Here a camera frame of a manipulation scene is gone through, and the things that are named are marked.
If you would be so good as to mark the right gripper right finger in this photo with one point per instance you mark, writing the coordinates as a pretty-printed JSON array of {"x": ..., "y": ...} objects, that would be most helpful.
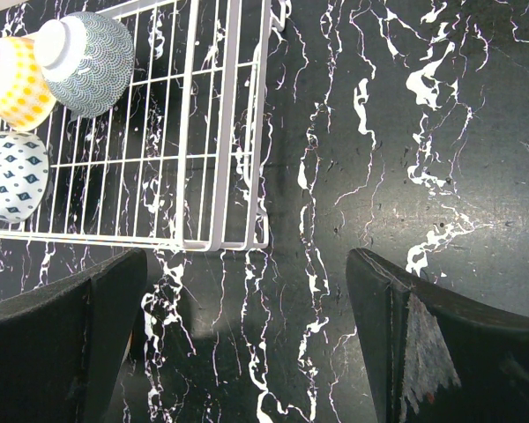
[{"x": 433, "y": 355}]

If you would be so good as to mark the blue white patterned bowl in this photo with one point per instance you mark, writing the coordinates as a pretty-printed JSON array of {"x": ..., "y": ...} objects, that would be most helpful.
[{"x": 24, "y": 171}]

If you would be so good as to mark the red rimmed patterned bowl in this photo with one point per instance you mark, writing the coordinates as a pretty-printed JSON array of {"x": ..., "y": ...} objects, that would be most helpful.
[{"x": 86, "y": 60}]

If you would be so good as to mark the yellow dotted sun bowl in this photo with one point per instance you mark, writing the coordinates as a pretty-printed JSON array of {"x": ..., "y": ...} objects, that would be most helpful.
[{"x": 25, "y": 99}]

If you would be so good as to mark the white wire dish rack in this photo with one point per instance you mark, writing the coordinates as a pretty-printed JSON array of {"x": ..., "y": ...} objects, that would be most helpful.
[{"x": 177, "y": 163}]

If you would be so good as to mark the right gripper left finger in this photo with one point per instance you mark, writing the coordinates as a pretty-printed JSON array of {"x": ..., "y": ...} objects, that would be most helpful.
[{"x": 62, "y": 345}]

